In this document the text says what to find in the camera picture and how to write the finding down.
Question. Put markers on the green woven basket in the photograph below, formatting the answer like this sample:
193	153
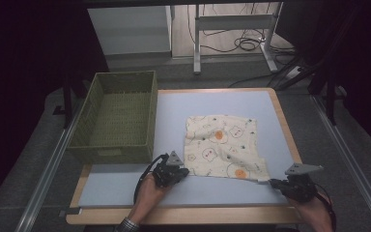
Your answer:
122	112

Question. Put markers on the person's left hand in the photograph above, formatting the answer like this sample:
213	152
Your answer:
148	198

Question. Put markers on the white metal desk frame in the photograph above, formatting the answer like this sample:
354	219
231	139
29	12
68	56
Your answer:
233	22

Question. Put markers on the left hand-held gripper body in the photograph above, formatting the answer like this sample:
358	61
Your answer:
162	174

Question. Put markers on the cream printed cloth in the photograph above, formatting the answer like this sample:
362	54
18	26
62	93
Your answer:
222	145

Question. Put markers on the white cabinet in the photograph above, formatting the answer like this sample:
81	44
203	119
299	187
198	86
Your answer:
128	30

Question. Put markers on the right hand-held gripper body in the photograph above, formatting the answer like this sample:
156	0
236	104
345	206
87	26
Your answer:
299	188

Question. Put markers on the light blue table mat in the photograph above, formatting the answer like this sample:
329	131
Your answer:
174	109

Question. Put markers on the aluminium floor rail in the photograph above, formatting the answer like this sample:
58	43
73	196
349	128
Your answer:
351	161
45	180

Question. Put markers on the black metal stand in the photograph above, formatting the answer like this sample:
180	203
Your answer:
331	96
67	103

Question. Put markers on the person's right hand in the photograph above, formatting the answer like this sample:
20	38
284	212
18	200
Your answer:
315	212

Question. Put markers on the white power strip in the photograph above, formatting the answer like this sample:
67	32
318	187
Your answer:
292	73

